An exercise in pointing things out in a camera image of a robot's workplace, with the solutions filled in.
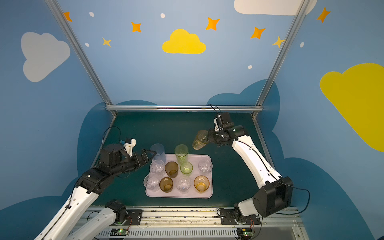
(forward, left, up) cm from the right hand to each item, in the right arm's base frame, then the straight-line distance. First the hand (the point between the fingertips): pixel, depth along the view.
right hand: (210, 135), depth 81 cm
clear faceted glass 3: (-20, +14, -22) cm, 33 cm away
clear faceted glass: (-13, +30, -17) cm, 37 cm away
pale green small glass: (-11, +13, -20) cm, 26 cm away
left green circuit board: (-44, +43, -21) cm, 65 cm away
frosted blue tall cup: (-4, +30, -10) cm, 31 cm away
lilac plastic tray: (-24, +9, -22) cm, 34 cm away
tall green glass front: (-2, +17, -16) cm, 23 cm away
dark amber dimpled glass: (-13, +22, -17) cm, 31 cm away
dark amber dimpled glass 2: (-21, +24, -20) cm, 38 cm away
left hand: (-16, +28, +2) cm, 32 cm away
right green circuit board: (-41, -18, -22) cm, 50 cm away
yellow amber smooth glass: (-19, +4, -20) cm, 28 cm away
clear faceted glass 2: (-20, +33, -22) cm, 44 cm away
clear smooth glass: (-11, +2, -15) cm, 19 cm away
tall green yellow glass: (+1, +5, -6) cm, 8 cm away
